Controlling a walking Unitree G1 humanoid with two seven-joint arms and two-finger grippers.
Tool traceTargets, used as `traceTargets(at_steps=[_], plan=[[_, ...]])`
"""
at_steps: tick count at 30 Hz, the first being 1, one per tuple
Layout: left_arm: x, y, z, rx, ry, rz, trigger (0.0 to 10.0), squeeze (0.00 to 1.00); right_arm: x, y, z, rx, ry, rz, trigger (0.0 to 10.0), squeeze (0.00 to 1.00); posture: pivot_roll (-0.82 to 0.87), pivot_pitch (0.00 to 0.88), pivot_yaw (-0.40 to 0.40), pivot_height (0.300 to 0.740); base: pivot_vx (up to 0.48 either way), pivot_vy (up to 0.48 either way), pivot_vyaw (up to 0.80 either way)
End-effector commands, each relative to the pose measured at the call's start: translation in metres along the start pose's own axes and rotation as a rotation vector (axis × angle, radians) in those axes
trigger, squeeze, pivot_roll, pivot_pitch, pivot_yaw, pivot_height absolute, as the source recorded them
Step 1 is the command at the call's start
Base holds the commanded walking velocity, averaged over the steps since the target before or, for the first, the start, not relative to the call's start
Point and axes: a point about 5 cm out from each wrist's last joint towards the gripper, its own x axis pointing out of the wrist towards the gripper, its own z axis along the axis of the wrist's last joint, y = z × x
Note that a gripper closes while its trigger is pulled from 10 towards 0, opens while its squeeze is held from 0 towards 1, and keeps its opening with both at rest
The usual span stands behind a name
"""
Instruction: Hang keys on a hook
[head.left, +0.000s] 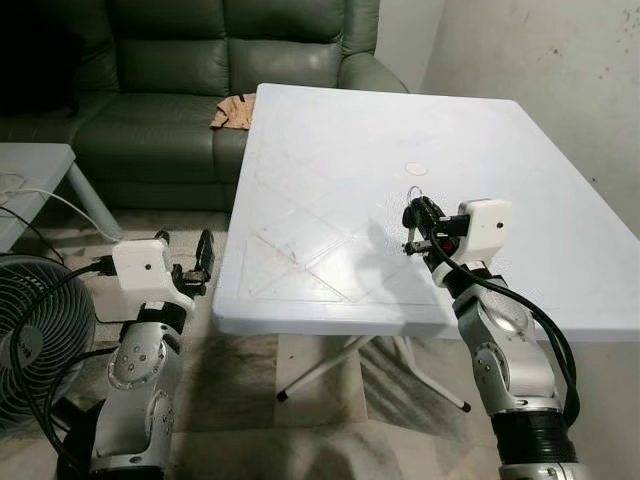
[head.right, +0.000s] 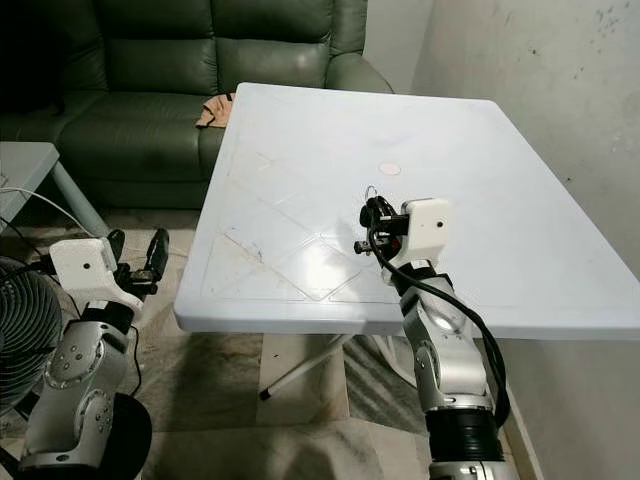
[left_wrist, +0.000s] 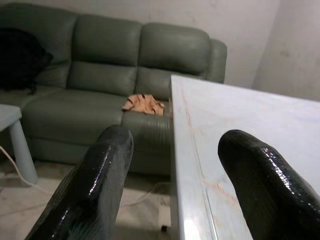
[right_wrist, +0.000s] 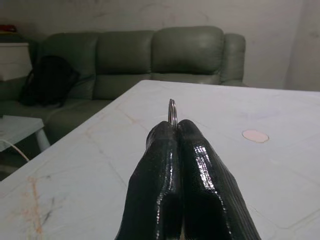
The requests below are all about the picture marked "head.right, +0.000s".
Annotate white plastic table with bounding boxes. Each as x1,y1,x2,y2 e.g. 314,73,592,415
175,83,640,402

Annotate small grey side table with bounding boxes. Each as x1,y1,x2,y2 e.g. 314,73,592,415
0,142,110,239

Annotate black floor fan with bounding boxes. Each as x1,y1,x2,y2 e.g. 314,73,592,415
0,257,72,412

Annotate brown crumpled cloth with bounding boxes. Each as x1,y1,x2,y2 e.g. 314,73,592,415
195,92,238,129

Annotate dark green leather sofa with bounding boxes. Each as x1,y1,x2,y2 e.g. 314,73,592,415
0,0,394,212

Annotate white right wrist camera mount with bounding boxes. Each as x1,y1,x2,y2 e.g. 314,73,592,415
402,198,452,264

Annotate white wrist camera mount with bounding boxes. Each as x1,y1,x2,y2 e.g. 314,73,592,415
50,238,144,307
402,198,452,264

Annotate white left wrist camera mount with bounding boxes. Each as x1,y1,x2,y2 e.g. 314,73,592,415
50,238,144,307

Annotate thin white cable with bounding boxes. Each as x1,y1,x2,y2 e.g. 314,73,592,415
0,186,63,228

